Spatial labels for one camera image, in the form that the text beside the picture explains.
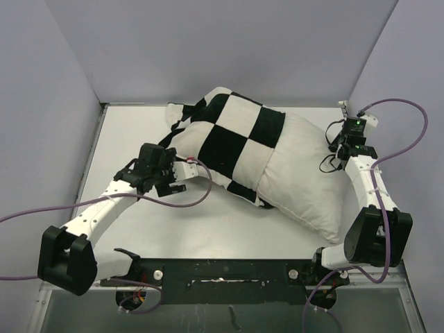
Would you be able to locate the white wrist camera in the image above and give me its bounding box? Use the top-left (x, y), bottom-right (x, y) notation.
top-left (172, 157), bottom-right (199, 182)
top-left (357, 110), bottom-right (379, 137)

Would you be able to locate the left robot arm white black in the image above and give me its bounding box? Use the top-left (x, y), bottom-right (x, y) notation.
top-left (37, 143), bottom-right (198, 296)

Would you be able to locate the black white checkered pillowcase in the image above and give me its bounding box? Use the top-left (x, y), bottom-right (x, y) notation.
top-left (159, 87), bottom-right (286, 209)

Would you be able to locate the white pillow insert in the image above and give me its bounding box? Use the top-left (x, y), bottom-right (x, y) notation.
top-left (257, 113), bottom-right (348, 244)

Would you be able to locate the aluminium frame rail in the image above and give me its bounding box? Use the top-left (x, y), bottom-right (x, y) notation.
top-left (338, 100), bottom-right (426, 333)

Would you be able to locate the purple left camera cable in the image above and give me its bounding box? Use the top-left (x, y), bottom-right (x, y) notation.
top-left (0, 157), bottom-right (213, 280)

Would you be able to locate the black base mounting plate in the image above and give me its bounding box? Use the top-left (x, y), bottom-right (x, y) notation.
top-left (100, 253), bottom-right (350, 305)

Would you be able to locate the purple camera cable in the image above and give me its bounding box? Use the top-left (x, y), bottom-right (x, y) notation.
top-left (303, 99), bottom-right (429, 333)
top-left (0, 157), bottom-right (213, 280)

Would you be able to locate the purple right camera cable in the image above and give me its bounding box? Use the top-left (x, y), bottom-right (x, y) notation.
top-left (303, 99), bottom-right (429, 333)

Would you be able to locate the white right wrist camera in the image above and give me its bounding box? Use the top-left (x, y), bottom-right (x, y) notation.
top-left (357, 110), bottom-right (379, 137)

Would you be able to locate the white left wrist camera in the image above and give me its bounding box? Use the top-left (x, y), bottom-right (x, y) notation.
top-left (172, 157), bottom-right (199, 182)

